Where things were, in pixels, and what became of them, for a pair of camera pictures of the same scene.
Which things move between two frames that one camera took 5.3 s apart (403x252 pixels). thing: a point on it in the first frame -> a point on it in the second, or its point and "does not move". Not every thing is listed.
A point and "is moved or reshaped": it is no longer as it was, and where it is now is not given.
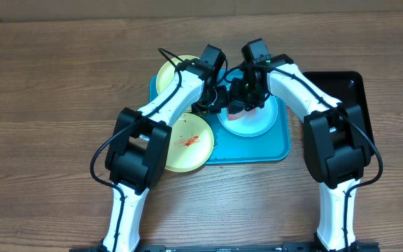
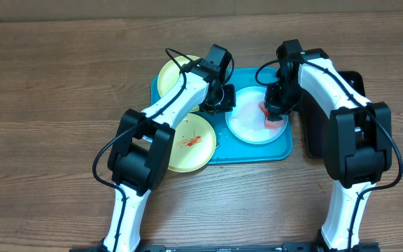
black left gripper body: [213, 103] does not move
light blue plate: [253, 122] is moved or reshaped
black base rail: [288, 246] does not move
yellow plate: [191, 143] does not move
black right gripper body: [249, 94] -> [284, 99]
